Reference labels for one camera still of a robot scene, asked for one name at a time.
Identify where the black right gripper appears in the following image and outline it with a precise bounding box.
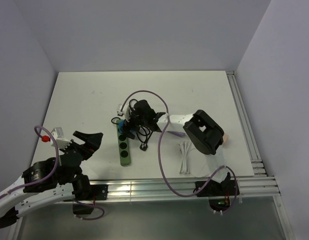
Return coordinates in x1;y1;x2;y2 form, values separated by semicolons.
121;108;148;140

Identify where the blue cube socket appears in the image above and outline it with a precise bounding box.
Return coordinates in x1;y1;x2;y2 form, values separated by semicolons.
118;120;126;135

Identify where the green power strip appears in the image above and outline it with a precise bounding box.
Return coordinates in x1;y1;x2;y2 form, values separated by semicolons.
115;119;132;167

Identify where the white USB cable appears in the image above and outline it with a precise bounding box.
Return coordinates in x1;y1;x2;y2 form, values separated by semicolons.
189;147;213;177

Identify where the pink cube socket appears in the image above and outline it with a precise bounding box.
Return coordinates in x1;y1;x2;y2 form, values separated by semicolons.
222;133;229;144

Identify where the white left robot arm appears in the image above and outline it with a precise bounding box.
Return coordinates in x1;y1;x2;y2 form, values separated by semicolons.
0;127;104;229

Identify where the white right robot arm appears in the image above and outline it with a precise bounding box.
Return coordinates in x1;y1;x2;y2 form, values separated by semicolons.
117;99;229;195

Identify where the purple power strip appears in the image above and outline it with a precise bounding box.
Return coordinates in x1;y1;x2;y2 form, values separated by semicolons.
167;131;186;138

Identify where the black power cord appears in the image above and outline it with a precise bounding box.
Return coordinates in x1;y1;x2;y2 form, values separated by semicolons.
110;98;154;152

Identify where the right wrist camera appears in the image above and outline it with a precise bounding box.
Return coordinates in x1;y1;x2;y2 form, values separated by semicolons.
116;104;132;120

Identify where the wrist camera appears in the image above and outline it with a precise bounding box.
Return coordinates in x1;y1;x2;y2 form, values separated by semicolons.
116;104;132;120
51;127;71;150

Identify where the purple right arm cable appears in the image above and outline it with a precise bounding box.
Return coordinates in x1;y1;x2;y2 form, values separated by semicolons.
120;89;239;213

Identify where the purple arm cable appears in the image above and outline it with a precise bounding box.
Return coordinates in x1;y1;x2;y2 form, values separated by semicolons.
0;124;106;221
120;89;239;213

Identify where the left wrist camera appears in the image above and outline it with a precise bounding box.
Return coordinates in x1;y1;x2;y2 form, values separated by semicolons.
51;127;71;150

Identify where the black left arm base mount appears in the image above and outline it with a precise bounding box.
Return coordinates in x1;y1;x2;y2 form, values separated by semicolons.
72;184;108;221

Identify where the white power strip cord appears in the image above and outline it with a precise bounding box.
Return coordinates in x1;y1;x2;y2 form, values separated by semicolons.
177;139;193;175

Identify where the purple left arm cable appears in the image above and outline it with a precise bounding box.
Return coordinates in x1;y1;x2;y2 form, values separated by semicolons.
0;124;106;221

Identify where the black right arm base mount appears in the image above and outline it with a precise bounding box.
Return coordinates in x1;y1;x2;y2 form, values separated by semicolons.
193;180;240;214

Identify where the aluminium table frame rail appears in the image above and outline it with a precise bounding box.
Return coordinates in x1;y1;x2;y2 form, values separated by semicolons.
9;70;295;240

